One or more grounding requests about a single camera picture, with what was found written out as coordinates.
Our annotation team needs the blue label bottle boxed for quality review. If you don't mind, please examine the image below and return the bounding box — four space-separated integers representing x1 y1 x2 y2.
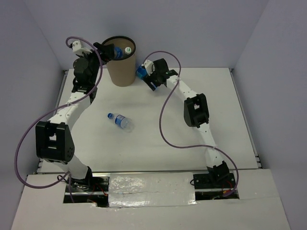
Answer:
114 46 123 59
107 113 133 132
136 66 148 81

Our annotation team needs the blue label bottle front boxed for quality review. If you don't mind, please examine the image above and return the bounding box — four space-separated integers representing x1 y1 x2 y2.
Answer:
107 113 133 132

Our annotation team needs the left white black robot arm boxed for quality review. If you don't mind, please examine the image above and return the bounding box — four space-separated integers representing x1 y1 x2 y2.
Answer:
35 41 118 191

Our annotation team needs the silver foil tape sheet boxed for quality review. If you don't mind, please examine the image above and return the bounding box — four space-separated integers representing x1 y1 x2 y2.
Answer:
108 172 196 208

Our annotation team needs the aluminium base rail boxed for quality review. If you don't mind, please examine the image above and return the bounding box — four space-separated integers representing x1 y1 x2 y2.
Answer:
93 169 208 174

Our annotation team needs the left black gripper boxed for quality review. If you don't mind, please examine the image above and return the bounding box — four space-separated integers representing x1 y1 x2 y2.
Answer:
77 43 114 84

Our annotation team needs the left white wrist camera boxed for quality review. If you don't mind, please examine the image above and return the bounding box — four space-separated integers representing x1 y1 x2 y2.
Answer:
72 40 91 56

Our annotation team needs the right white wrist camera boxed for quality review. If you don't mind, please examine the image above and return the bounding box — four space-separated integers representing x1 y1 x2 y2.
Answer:
142 59 155 76

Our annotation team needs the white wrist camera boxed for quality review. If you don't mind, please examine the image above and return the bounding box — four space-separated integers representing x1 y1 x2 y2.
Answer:
72 40 91 56
142 59 155 76

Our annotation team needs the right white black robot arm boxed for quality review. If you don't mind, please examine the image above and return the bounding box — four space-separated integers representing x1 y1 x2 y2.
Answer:
137 58 239 196

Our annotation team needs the brown cardboard cylinder bin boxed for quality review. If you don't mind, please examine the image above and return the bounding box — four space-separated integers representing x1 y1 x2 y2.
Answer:
102 35 136 87

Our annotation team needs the green label clear bottle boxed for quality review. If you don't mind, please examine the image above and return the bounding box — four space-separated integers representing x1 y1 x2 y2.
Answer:
125 47 132 55

